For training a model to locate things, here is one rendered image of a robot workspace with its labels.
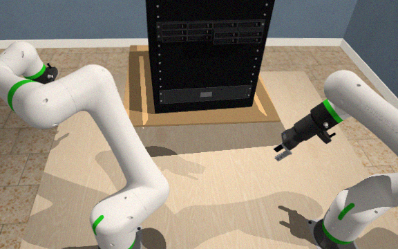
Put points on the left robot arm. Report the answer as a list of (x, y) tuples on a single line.
[(92, 89)]

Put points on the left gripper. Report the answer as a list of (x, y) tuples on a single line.
[(47, 74)]

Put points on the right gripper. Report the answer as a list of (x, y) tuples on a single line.
[(316, 123)]

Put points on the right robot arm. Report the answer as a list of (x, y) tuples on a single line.
[(356, 207)]

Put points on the tan wooden base board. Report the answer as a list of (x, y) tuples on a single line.
[(139, 104)]

